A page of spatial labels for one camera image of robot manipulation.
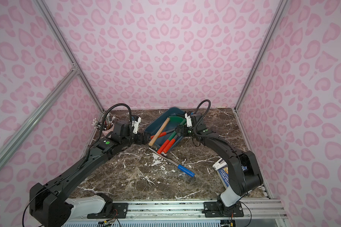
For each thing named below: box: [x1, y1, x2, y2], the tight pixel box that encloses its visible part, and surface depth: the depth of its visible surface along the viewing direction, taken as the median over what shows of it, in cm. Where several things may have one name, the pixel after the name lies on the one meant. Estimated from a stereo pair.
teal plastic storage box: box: [143, 106, 186, 149], surface depth 107 cm
